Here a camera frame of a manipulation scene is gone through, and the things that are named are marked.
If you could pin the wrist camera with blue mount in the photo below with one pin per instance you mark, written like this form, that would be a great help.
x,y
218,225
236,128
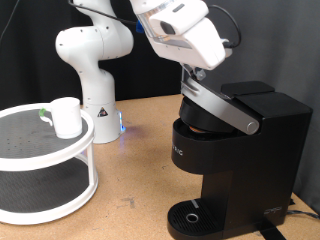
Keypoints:
x,y
140,27

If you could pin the white two-tier turntable shelf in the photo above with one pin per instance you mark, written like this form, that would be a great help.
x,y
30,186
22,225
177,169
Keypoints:
x,y
33,160

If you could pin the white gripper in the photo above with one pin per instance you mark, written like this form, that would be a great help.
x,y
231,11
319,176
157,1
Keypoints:
x,y
200,43

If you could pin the white mug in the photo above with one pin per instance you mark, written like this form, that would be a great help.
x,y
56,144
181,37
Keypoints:
x,y
66,116

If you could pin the black Keurig coffee machine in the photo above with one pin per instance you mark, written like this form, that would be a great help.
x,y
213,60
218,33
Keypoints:
x,y
260,173

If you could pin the black backdrop curtain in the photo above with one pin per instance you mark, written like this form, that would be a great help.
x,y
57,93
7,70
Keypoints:
x,y
26,66

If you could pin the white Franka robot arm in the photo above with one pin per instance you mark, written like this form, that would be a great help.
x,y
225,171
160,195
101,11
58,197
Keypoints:
x,y
96,43

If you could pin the black tape strip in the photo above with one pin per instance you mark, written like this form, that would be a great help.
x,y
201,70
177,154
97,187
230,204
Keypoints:
x,y
271,233

